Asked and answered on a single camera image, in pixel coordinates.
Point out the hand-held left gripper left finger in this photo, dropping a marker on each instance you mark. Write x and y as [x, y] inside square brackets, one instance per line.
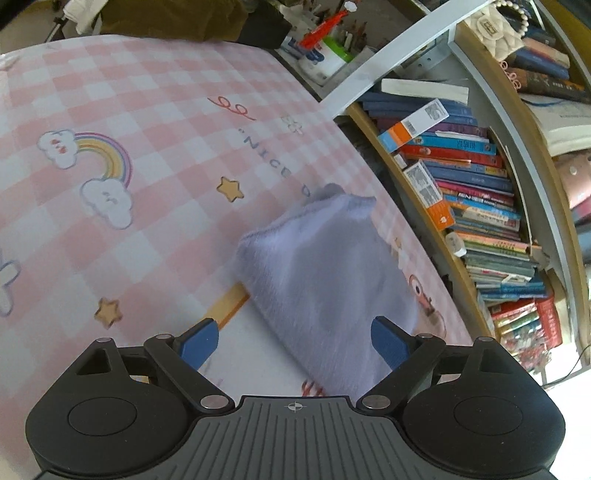
[201, 344]

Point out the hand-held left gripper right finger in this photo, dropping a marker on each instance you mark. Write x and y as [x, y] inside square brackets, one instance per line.
[388, 344]

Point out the purple and brown knit sweater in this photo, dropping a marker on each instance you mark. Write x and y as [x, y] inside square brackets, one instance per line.
[332, 277]

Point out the colourful bead ornament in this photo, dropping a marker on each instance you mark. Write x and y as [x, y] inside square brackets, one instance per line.
[531, 362]

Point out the orange and white carton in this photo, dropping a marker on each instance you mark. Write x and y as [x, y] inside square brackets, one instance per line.
[429, 194]
[411, 127]

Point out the red thick book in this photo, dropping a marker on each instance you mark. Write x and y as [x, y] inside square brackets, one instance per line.
[549, 323]

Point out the row of colourful books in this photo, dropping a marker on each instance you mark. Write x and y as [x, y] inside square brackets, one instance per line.
[475, 184]

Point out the pink checked cartoon tablecloth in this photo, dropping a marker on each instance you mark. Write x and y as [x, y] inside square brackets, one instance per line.
[138, 138]

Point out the thick white-paged book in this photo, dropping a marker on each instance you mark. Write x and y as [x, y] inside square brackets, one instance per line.
[425, 88]

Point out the white tub with green lid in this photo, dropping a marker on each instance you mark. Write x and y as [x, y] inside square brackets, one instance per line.
[334, 57]

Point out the white and wood bookshelf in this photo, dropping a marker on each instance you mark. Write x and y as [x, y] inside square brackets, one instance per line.
[415, 41]

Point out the bunch of pens and pencils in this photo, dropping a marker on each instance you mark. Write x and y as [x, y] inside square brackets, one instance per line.
[355, 32]

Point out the black bag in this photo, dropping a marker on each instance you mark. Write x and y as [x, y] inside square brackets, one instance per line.
[265, 32]

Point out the red tassel ornament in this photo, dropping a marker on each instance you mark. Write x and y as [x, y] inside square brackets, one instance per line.
[318, 32]

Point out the stack of dark books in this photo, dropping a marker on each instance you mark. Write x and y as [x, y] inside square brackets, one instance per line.
[545, 64]

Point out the cream quilted bag with pearls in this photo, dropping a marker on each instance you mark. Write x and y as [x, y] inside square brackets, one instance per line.
[491, 30]

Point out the white cloth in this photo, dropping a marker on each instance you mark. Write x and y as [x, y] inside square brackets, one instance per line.
[85, 14]

